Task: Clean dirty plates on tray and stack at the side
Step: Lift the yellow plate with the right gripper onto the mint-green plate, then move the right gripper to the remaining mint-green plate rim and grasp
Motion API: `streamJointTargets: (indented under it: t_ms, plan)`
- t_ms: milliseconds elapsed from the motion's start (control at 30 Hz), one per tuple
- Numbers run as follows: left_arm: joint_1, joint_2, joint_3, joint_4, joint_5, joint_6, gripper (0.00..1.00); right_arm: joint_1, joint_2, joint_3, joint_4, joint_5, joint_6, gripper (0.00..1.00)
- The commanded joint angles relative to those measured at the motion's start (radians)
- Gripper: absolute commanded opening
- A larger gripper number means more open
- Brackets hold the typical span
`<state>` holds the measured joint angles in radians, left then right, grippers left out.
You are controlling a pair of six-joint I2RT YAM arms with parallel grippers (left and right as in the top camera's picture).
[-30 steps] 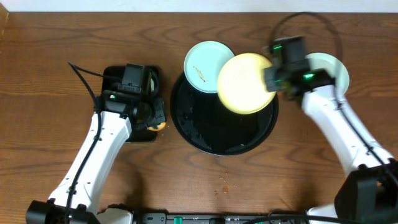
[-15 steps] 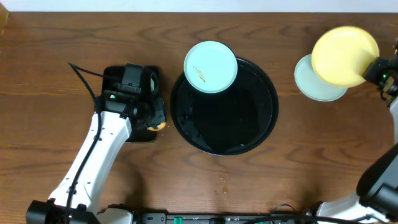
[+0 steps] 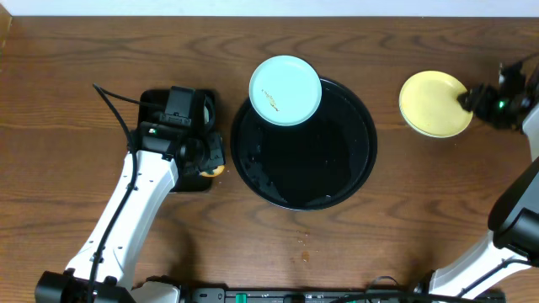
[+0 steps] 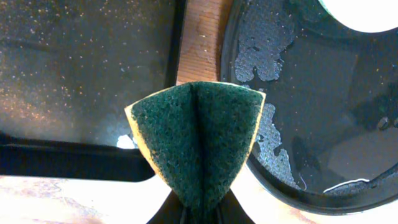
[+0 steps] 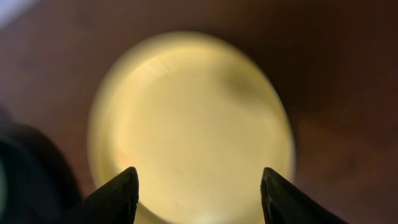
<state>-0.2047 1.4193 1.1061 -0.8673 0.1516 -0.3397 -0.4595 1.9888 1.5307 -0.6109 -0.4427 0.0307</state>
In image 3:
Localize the round black tray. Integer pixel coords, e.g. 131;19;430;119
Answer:
230;78;377;210

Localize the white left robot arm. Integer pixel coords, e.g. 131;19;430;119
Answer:
35;122;225;302

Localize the black rectangular tray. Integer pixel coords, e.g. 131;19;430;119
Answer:
137;88;216;193

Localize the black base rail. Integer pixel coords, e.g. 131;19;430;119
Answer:
179;287;507;303

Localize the yellow plate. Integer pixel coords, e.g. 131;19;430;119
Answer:
399;71;472;138

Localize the light green plate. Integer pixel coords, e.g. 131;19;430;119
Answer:
248;56;322;126
399;98;446;138

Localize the yellow sponge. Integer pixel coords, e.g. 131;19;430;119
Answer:
200;165;225;178

